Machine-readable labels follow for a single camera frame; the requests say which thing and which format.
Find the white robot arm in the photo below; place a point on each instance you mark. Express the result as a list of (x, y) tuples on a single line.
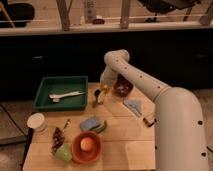
[(180, 142)]

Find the white plastic fork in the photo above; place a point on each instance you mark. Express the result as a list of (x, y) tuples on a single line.
[(58, 97)]

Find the dark red bowl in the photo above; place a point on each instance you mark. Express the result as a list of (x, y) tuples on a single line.
[(122, 86)]

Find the green plastic tray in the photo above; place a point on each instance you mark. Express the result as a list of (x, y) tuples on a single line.
[(61, 85)]

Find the green plastic cup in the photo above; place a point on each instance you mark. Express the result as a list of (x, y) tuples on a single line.
[(64, 153)]

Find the small brown block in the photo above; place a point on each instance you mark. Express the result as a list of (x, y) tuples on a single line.
[(149, 120)]

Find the white round container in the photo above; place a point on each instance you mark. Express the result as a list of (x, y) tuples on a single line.
[(37, 122)]

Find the blue sponge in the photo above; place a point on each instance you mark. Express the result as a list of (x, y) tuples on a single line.
[(89, 123)]

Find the orange bowl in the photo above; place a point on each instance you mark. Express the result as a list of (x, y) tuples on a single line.
[(84, 157)]

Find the dark grape bunch toy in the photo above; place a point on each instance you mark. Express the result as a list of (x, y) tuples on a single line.
[(59, 137)]

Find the green pepper toy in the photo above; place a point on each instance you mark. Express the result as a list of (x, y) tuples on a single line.
[(101, 128)]

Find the orange ball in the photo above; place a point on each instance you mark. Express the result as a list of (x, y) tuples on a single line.
[(87, 144)]

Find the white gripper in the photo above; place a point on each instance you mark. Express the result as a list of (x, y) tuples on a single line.
[(108, 77)]

